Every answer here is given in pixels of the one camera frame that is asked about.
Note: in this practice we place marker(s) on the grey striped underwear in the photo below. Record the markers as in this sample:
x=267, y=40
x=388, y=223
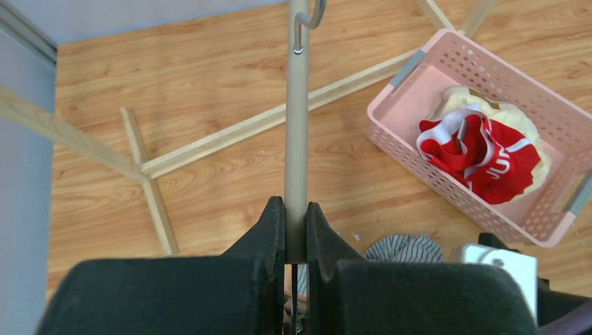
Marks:
x=405, y=248

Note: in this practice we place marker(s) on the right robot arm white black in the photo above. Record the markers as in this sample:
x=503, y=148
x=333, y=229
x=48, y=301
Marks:
x=562, y=313

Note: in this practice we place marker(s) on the pink plastic basket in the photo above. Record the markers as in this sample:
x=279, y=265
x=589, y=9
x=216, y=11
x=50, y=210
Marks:
x=448, y=58

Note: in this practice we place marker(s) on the red underwear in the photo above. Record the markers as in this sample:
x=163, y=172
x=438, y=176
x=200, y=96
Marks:
x=492, y=160

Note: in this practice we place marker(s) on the wooden clip hanger striped underwear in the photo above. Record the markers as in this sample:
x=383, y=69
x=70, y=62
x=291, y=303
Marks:
x=301, y=20

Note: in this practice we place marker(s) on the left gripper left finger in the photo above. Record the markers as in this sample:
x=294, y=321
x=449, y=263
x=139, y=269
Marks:
x=237, y=292

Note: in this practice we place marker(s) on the cream underwear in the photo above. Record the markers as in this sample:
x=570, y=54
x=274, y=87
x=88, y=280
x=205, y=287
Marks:
x=457, y=97

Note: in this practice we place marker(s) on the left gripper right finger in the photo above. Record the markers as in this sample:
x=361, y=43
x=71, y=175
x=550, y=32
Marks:
x=350, y=295

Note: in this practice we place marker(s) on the wooden clothes rack frame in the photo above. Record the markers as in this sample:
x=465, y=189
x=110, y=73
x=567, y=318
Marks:
x=23, y=112

